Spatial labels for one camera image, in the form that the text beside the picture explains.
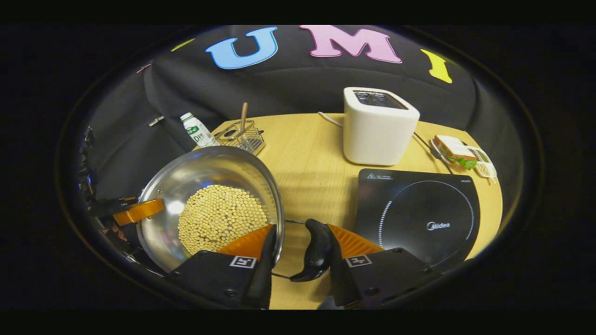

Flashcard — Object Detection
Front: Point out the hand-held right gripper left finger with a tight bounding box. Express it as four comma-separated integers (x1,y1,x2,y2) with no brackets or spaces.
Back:
170,224,278,310

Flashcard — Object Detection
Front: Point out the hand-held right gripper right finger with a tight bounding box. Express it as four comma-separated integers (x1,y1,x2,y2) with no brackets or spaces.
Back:
326,223,433,308

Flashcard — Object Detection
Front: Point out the steel pot with black handle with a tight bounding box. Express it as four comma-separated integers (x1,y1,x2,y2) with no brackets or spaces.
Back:
136,146,333,283

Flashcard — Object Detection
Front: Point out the black induction cooktop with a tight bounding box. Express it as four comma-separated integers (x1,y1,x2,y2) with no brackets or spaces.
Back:
352,168,481,271

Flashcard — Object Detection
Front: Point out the pile of yellow soybeans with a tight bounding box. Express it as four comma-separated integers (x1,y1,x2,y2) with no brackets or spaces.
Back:
177,184,269,255

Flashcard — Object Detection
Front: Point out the white plastic bottle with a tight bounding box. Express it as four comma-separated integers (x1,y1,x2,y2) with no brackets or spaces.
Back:
180,112,217,148

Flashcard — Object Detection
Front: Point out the white toaster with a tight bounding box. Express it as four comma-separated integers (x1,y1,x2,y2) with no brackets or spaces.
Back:
343,87,420,166

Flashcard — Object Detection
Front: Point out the white plate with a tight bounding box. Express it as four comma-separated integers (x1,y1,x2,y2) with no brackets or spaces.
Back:
431,137,480,171

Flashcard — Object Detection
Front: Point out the sandwich with lettuce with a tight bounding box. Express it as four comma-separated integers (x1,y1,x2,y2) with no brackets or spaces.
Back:
435,135,478,170

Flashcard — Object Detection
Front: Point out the white divided tray of beans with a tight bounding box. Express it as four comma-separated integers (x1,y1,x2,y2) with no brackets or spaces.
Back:
470,147,498,181

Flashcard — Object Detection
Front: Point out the black backdrop cloth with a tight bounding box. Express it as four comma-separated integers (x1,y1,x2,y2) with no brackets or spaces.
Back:
86,26,513,201

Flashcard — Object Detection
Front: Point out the metal wire basket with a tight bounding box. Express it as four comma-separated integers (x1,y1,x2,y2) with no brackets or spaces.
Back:
213,120,266,155

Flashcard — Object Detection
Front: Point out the black power cable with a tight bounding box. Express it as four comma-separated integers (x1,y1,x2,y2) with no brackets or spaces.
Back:
413,132,455,175

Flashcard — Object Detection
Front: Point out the white toaster cable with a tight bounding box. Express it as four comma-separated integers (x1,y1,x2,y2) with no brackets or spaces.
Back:
318,112,345,127

